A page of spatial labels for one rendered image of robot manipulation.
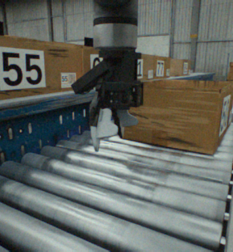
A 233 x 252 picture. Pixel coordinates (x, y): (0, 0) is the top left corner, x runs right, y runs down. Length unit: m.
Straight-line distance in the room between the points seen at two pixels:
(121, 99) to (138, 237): 0.26
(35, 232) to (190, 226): 0.22
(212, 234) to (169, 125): 0.36
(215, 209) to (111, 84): 0.29
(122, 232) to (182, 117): 0.39
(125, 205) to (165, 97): 0.35
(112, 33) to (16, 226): 0.36
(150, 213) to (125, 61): 0.28
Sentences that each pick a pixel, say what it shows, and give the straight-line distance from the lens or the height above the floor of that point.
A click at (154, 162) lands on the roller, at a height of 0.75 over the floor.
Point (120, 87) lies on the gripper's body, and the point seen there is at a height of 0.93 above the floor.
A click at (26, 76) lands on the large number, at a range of 0.72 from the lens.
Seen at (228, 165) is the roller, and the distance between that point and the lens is 0.61.
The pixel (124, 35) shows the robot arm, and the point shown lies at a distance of 0.46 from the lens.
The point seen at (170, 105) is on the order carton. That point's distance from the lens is 0.65.
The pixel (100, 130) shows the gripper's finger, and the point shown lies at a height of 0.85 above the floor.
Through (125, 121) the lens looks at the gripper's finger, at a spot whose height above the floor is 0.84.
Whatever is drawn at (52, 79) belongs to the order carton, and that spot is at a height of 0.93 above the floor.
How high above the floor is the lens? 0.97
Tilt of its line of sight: 16 degrees down
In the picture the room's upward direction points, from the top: straight up
